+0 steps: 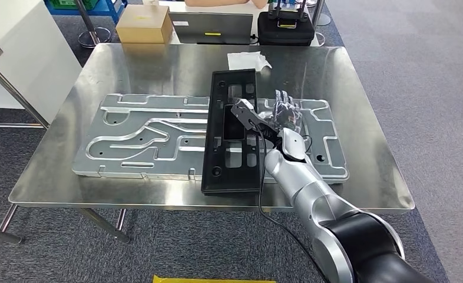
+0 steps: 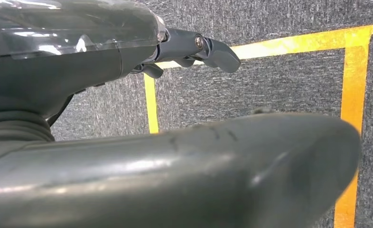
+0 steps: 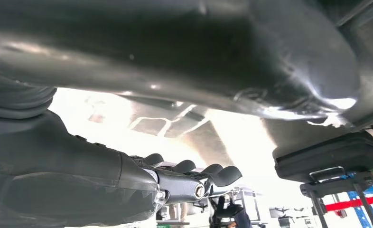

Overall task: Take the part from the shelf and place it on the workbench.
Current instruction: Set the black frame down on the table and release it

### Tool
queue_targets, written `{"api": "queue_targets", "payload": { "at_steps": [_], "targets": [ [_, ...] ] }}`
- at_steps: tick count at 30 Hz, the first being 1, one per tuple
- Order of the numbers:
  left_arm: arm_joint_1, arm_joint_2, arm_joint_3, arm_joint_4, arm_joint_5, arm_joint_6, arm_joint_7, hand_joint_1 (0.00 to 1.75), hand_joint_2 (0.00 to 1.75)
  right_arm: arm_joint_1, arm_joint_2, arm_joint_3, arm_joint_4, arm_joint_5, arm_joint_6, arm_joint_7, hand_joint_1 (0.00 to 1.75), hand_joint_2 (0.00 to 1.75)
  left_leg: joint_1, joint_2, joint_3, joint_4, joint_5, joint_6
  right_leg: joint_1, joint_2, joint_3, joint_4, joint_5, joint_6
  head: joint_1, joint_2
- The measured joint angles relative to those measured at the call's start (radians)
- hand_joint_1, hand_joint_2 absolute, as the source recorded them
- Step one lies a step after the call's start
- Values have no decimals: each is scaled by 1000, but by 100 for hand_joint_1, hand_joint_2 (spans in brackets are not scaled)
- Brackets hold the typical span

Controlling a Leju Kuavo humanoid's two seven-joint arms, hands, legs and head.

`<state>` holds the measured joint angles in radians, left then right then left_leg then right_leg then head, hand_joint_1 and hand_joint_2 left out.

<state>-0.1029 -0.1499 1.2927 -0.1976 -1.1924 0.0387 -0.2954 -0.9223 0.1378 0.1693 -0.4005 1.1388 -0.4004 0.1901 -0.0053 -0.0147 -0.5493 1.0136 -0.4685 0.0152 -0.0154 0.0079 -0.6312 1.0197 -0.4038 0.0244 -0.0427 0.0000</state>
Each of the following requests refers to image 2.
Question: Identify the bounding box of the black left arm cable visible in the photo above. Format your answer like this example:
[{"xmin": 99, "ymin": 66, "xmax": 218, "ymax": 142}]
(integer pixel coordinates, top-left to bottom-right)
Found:
[{"xmin": 47, "ymin": 94, "xmax": 75, "ymax": 127}]

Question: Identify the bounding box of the yellow floor tape square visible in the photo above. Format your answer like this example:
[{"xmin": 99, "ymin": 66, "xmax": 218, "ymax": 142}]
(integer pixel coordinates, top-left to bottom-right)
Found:
[{"xmin": 143, "ymin": 23, "xmax": 373, "ymax": 228}]

